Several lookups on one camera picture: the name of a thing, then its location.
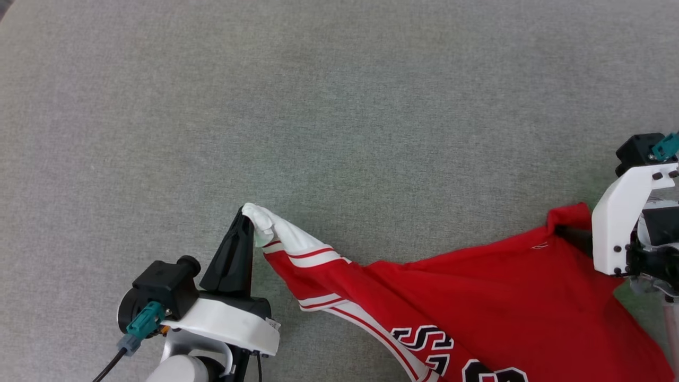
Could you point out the teal right camera connector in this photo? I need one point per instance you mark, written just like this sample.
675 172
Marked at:
667 146

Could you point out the grey fabric sofa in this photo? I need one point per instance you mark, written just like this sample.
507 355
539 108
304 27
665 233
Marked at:
318 106

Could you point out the red basketball jersey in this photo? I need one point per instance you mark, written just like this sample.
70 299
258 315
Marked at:
477 302

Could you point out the teal left camera connector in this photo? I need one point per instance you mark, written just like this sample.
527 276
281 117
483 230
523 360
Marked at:
146 321

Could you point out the teal camera connector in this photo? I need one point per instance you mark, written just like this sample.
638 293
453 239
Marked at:
667 146
146 321

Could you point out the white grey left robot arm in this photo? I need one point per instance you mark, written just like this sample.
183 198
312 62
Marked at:
180 369

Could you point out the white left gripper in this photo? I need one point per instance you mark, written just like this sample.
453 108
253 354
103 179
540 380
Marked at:
233 321

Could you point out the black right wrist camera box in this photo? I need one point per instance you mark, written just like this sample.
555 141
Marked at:
636 151

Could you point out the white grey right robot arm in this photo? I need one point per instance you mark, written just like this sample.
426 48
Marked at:
672 329

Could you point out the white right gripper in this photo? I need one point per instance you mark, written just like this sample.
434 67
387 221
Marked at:
615 228

